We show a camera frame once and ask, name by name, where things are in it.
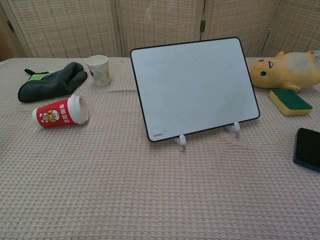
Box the black board eraser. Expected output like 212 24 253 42
292 127 320 173

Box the white plastic board stand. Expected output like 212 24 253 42
173 121 242 152

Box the beige waffle tablecloth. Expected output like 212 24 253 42
0 56 320 240

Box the white paper cup green print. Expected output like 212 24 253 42
85 55 111 88

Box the woven rattan folding screen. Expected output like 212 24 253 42
0 0 320 63

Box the red cup with white lid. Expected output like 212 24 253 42
31 94 89 129

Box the dark grey oven mitt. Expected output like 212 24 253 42
17 61 89 103

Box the yellow sponge green scouring pad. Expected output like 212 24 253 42
268 87 314 117

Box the yellow plush toy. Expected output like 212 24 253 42
250 50 320 94

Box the white board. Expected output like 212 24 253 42
129 36 261 144

